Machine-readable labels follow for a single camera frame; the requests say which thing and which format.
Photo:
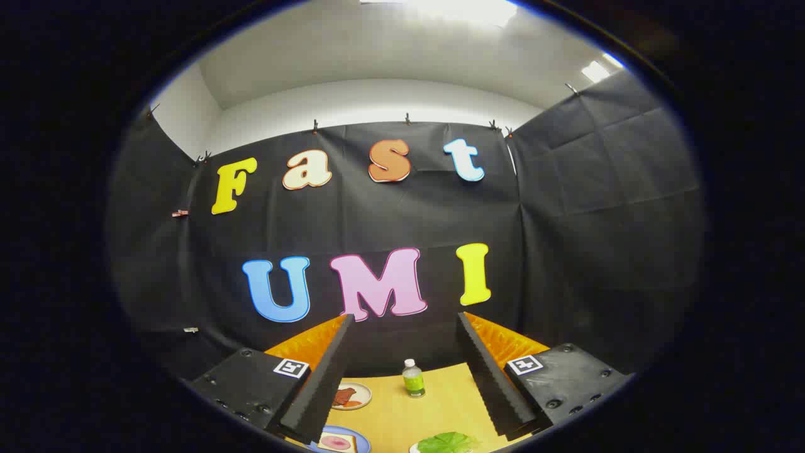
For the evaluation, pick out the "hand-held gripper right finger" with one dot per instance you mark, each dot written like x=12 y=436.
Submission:
x=490 y=377

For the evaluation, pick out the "row of black cloth clips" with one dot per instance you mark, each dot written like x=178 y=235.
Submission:
x=407 y=118

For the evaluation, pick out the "green lettuce leaf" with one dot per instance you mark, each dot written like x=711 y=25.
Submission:
x=446 y=443

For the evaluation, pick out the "small ceiling light panel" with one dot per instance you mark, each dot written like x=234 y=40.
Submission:
x=594 y=71

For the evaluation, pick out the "white square plate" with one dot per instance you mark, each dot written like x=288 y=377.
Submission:
x=413 y=449

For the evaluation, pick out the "green label plastic bottle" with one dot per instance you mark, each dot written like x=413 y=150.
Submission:
x=413 y=380

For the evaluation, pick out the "large ceiling light panel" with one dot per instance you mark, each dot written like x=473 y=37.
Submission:
x=465 y=9

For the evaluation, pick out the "blue plate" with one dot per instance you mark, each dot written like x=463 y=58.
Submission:
x=361 y=440

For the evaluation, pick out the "pink ham slice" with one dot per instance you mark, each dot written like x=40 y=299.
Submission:
x=339 y=443

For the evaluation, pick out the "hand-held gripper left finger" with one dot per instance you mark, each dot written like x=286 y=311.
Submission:
x=327 y=377

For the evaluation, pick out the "brown meat piece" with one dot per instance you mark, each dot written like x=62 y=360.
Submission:
x=349 y=394
x=339 y=397

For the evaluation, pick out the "black backdrop cloth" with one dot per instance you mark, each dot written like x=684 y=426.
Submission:
x=402 y=214

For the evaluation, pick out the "white bread slice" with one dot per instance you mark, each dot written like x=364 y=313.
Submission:
x=324 y=445

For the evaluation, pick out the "small round beige plate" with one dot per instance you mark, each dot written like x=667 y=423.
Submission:
x=361 y=393

